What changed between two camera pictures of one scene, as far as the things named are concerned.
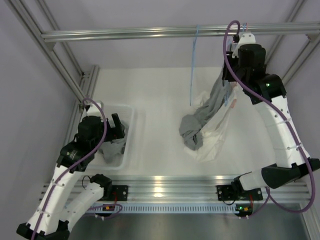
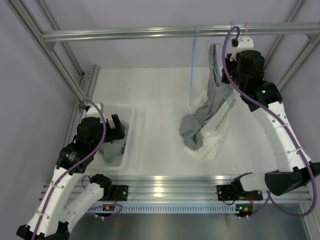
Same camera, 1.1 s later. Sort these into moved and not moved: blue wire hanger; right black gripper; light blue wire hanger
Moved: blue wire hanger
Not moved: light blue wire hanger; right black gripper
